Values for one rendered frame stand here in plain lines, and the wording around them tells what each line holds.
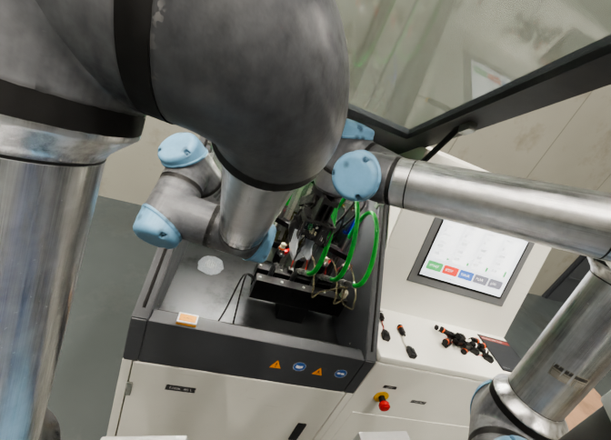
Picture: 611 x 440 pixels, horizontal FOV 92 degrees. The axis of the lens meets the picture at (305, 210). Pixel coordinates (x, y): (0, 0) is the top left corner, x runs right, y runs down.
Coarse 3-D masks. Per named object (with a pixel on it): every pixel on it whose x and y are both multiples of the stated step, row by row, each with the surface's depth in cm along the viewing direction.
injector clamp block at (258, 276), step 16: (256, 272) 104; (256, 288) 99; (272, 288) 100; (288, 288) 101; (304, 288) 103; (320, 288) 107; (288, 304) 104; (304, 304) 105; (320, 304) 106; (336, 304) 106; (288, 320) 108
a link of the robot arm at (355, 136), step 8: (352, 120) 60; (344, 128) 58; (352, 128) 57; (360, 128) 57; (368, 128) 58; (344, 136) 58; (352, 136) 57; (360, 136) 57; (368, 136) 58; (344, 144) 58; (352, 144) 58; (360, 144) 58; (368, 144) 57; (336, 152) 59; (344, 152) 59; (336, 160) 60; (328, 168) 61
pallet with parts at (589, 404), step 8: (592, 392) 267; (584, 400) 252; (592, 400) 256; (600, 400) 261; (576, 408) 238; (584, 408) 242; (592, 408) 246; (568, 416) 226; (576, 416) 229; (584, 416) 233; (568, 424) 219; (576, 424) 222
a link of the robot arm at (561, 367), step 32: (576, 288) 46; (608, 288) 41; (576, 320) 44; (608, 320) 41; (544, 352) 47; (576, 352) 44; (608, 352) 42; (480, 384) 61; (512, 384) 51; (544, 384) 47; (576, 384) 44; (480, 416) 53; (512, 416) 49; (544, 416) 47
